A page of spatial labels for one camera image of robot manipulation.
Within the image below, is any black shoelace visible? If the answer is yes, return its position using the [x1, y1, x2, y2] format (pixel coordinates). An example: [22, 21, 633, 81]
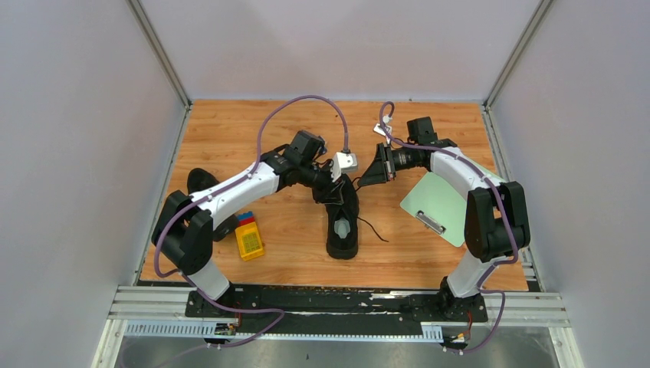
[352, 176, 389, 243]

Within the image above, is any purple cable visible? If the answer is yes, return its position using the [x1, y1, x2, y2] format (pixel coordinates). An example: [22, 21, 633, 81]
[153, 94, 353, 315]
[379, 101, 520, 306]

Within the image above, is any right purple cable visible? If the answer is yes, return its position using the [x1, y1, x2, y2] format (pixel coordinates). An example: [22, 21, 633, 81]
[379, 101, 520, 306]

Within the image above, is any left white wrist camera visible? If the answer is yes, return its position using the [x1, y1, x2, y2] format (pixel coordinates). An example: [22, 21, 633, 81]
[330, 151, 359, 182]

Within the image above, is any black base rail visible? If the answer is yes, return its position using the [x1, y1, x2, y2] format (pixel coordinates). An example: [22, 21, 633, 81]
[185, 284, 488, 334]

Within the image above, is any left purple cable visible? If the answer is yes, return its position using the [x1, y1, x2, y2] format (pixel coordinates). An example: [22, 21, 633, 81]
[153, 94, 353, 315]

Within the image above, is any yellow toy block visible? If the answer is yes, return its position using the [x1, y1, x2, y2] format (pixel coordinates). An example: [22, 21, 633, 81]
[235, 212, 265, 261]

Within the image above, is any green clipboard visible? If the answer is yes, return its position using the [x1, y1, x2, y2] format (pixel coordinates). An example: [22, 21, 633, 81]
[400, 153, 504, 248]

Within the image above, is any white cable duct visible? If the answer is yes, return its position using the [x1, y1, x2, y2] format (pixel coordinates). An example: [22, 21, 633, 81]
[123, 320, 444, 343]

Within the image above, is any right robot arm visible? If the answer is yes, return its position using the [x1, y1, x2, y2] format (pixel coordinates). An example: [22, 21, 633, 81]
[358, 117, 530, 320]

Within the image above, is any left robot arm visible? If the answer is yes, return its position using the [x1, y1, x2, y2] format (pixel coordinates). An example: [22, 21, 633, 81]
[152, 130, 357, 317]

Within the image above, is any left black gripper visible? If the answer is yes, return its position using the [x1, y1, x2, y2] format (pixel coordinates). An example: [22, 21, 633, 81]
[298, 159, 345, 206]

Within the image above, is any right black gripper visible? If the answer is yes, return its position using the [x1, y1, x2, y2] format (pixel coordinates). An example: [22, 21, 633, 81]
[358, 143, 418, 186]

